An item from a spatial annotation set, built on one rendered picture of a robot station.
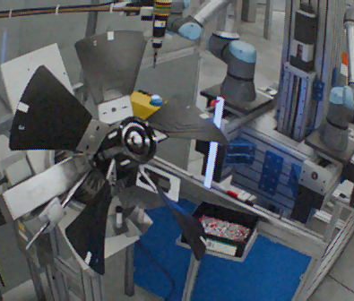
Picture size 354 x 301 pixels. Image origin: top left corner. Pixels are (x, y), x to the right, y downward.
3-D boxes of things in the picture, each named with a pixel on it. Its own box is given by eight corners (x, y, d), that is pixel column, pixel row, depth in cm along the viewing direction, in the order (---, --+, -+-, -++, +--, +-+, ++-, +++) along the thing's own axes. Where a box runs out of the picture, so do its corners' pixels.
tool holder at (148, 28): (134, 41, 123) (139, 10, 118) (138, 35, 129) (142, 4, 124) (170, 44, 123) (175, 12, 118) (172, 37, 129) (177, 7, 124)
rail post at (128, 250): (124, 294, 239) (125, 167, 200) (128, 290, 241) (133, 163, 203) (130, 297, 237) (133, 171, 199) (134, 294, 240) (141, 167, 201)
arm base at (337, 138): (325, 128, 193) (329, 107, 188) (351, 142, 185) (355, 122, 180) (315, 140, 182) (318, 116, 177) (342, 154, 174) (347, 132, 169)
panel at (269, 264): (131, 282, 232) (135, 170, 199) (133, 281, 233) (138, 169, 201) (264, 347, 191) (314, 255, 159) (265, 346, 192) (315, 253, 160)
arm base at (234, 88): (232, 83, 217) (234, 64, 212) (262, 97, 210) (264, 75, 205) (212, 91, 206) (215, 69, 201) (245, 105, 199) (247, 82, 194)
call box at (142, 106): (118, 122, 190) (121, 96, 185) (136, 114, 198) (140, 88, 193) (152, 138, 183) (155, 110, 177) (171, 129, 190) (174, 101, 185)
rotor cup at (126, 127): (101, 189, 132) (132, 177, 123) (78, 137, 131) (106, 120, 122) (138, 169, 142) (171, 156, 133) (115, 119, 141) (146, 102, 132)
